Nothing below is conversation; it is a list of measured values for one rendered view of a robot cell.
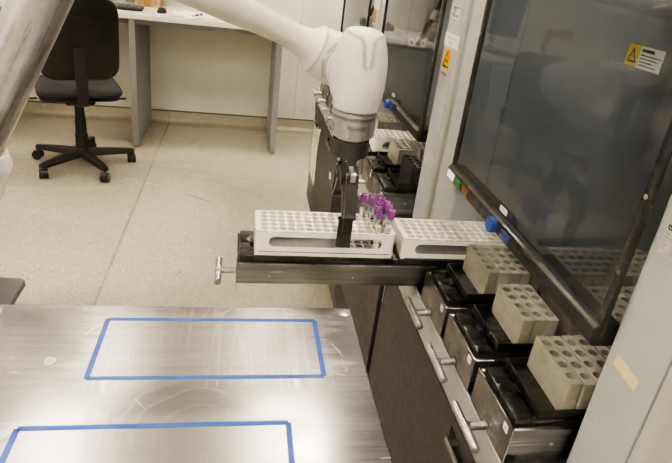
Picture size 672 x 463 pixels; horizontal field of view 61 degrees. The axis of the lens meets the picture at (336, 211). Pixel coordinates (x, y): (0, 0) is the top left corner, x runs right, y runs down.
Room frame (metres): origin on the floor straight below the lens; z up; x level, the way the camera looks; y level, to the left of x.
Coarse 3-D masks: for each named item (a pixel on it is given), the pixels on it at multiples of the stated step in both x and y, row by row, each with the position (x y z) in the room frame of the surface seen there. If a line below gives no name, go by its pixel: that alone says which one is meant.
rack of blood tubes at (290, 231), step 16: (256, 224) 1.05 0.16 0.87; (272, 224) 1.07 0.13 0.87; (288, 224) 1.07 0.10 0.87; (304, 224) 1.08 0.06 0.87; (320, 224) 1.09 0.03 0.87; (336, 224) 1.10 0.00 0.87; (368, 224) 1.12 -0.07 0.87; (256, 240) 1.02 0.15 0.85; (272, 240) 1.09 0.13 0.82; (288, 240) 1.10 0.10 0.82; (304, 240) 1.11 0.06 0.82; (320, 240) 1.12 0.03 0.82; (352, 240) 1.10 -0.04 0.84; (368, 240) 1.11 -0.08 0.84; (384, 240) 1.07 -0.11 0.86; (320, 256) 1.05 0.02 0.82; (336, 256) 1.06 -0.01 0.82; (352, 256) 1.06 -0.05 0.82; (368, 256) 1.07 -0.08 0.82; (384, 256) 1.08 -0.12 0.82
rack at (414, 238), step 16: (400, 224) 1.15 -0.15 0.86; (416, 224) 1.16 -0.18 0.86; (432, 224) 1.17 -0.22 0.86; (448, 224) 1.18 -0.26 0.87; (464, 224) 1.21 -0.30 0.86; (480, 224) 1.21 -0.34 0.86; (400, 240) 1.10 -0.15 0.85; (416, 240) 1.09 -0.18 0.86; (432, 240) 1.09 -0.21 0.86; (448, 240) 1.10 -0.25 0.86; (464, 240) 1.11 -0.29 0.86; (480, 240) 1.12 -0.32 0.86; (496, 240) 1.13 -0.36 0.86; (400, 256) 1.09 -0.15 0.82; (416, 256) 1.09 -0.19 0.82; (432, 256) 1.10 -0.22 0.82; (448, 256) 1.10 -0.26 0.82; (464, 256) 1.11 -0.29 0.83
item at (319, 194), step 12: (372, 0) 2.95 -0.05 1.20; (324, 120) 2.64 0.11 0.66; (324, 132) 2.60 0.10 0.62; (324, 144) 2.56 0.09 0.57; (324, 156) 2.52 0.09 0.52; (324, 168) 2.49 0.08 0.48; (324, 180) 2.45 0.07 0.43; (312, 192) 2.78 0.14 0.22; (324, 192) 2.41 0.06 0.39; (312, 204) 2.74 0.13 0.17; (324, 204) 2.38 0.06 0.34
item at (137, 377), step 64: (0, 320) 0.71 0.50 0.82; (64, 320) 0.73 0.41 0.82; (128, 320) 0.75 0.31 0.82; (192, 320) 0.77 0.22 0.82; (256, 320) 0.79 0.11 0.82; (320, 320) 0.82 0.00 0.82; (0, 384) 0.58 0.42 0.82; (64, 384) 0.59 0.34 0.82; (128, 384) 0.61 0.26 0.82; (192, 384) 0.62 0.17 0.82; (256, 384) 0.64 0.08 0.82; (320, 384) 0.66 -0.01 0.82; (0, 448) 0.48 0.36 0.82; (64, 448) 0.49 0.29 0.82; (128, 448) 0.50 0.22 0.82; (192, 448) 0.51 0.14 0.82; (256, 448) 0.53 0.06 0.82; (320, 448) 0.54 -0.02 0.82; (384, 448) 0.55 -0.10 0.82
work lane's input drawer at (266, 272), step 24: (240, 240) 1.07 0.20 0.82; (216, 264) 1.07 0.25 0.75; (240, 264) 1.00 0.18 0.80; (264, 264) 1.01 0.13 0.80; (288, 264) 1.02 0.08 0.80; (312, 264) 1.03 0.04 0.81; (336, 264) 1.04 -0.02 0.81; (360, 264) 1.06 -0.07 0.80; (384, 264) 1.07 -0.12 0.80; (408, 264) 1.08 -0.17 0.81; (432, 264) 1.09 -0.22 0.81
